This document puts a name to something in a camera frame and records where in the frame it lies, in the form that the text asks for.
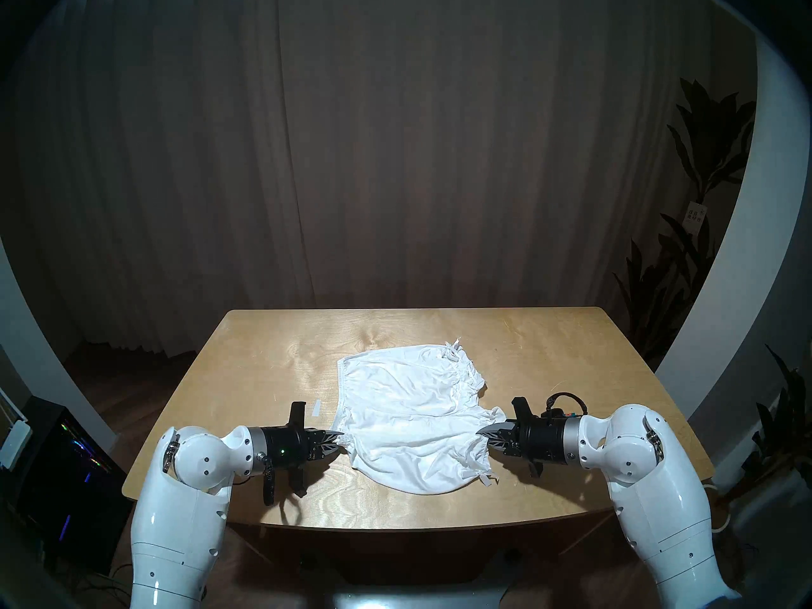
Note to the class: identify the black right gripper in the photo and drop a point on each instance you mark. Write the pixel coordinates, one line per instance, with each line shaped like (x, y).
(542, 441)

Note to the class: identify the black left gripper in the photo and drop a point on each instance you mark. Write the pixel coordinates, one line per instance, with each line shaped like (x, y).
(285, 449)

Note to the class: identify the white pants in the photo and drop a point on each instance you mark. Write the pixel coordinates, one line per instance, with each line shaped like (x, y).
(412, 424)

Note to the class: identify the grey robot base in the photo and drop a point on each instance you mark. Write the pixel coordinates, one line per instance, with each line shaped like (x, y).
(412, 600)

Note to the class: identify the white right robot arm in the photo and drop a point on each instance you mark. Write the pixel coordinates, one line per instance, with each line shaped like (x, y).
(666, 519)

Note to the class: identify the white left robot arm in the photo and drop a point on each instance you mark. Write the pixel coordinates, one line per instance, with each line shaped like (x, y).
(177, 525)

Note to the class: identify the black round base knob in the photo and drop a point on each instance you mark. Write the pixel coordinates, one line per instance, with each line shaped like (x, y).
(307, 559)
(512, 556)

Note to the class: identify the white round plant pot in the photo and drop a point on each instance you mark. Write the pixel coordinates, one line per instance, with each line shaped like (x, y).
(721, 520)

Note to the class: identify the black computer tower with lights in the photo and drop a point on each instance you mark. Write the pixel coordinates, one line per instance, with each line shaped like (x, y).
(63, 487)

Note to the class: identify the small dark potted plant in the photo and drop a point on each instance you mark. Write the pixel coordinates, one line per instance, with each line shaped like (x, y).
(786, 424)

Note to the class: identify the white paper plant tag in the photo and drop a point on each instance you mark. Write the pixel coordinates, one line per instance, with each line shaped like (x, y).
(695, 217)

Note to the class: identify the brown pleated curtain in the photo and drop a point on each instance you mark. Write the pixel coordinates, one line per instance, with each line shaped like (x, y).
(380, 138)

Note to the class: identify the white box device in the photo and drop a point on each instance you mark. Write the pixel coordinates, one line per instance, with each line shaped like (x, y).
(14, 443)

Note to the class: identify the tall dark leafy plant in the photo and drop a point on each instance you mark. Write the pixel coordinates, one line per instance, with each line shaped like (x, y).
(713, 138)

